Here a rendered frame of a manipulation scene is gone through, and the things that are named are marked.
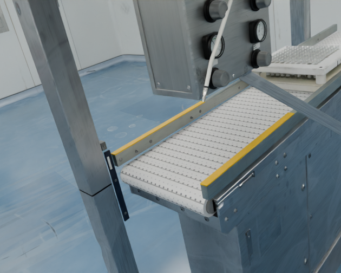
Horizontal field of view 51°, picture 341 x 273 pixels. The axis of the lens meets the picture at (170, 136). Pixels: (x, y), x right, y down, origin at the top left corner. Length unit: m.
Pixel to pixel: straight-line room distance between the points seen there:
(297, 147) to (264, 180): 0.17
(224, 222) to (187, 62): 0.35
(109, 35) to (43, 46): 5.83
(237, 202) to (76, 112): 0.39
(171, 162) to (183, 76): 0.32
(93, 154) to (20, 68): 5.03
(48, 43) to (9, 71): 5.01
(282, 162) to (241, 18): 0.41
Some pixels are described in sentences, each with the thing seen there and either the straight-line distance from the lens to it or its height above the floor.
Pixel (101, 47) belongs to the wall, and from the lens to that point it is 6.45.
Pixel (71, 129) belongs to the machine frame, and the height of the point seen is 1.04.
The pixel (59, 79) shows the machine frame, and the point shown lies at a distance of 0.75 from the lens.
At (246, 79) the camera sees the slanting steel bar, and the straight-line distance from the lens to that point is 0.72.
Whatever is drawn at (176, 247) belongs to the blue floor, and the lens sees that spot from 1.95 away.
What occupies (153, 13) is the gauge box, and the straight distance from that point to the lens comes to 0.55.
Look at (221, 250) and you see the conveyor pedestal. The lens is 0.96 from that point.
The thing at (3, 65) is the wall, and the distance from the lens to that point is 5.72.
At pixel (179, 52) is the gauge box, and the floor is 1.19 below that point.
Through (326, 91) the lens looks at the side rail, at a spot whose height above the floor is 0.93.
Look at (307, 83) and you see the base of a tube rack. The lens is 1.12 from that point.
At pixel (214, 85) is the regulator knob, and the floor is 1.13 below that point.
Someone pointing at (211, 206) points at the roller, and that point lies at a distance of 0.69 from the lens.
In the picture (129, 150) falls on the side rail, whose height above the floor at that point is 0.93.
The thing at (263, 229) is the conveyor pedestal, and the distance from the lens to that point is 1.01.
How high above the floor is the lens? 1.30
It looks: 25 degrees down
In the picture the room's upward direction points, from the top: 12 degrees counter-clockwise
